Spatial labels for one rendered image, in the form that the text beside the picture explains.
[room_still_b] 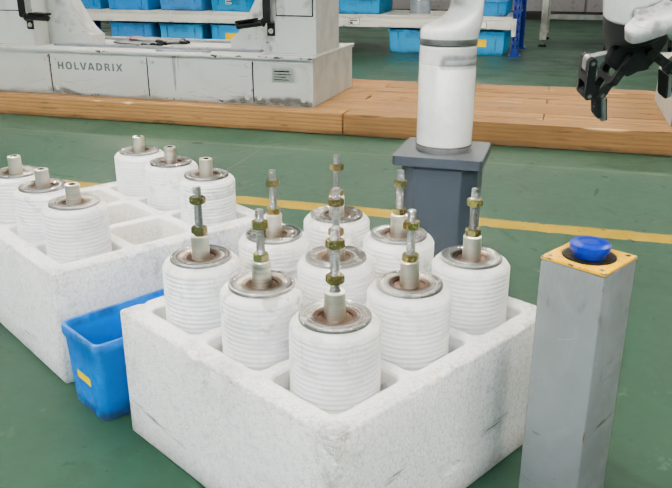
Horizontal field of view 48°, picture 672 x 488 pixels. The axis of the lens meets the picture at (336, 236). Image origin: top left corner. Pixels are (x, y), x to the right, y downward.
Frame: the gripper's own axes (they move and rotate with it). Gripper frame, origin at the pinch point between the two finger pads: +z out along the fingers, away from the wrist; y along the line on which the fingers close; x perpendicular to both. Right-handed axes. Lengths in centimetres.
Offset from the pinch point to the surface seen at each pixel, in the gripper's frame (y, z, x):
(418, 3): -74, 187, -402
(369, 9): -40, 182, -408
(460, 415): 37.8, 9.4, 30.1
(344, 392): 49, -4, 32
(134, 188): 76, 15, -44
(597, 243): 20.0, -7.9, 28.1
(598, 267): 21.3, -7.7, 30.8
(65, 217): 80, -3, -16
